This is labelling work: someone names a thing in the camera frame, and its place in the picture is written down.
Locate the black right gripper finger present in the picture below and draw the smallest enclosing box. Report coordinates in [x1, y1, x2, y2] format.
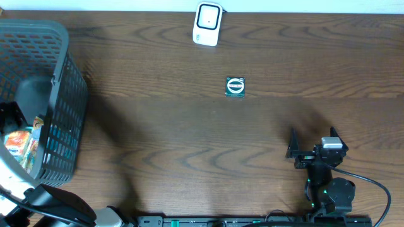
[330, 127, 348, 151]
[287, 128, 299, 154]

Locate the yellow snack bag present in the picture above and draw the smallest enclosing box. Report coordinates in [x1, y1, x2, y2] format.
[20, 116, 44, 173]

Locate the small green round-logo box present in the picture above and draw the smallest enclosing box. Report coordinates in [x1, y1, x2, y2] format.
[225, 77, 246, 98]

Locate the teal snack pack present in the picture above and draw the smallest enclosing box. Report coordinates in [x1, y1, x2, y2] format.
[19, 126, 33, 134]

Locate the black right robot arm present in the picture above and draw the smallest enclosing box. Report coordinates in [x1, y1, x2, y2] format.
[285, 127, 355, 222]

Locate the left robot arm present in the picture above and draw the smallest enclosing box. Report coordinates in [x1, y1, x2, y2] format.
[1, 184, 139, 227]

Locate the white barcode scanner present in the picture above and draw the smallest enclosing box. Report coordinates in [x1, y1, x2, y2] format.
[193, 2, 223, 47]

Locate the small orange packet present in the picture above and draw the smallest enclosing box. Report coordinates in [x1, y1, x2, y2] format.
[4, 131, 31, 158]

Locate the blue mouthwash bottle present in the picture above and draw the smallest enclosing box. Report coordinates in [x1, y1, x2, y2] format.
[46, 124, 78, 161]

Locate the grey plastic mesh basket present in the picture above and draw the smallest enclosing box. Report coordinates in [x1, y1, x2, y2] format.
[1, 19, 88, 187]

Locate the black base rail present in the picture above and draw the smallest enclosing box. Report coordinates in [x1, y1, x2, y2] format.
[134, 215, 372, 227]

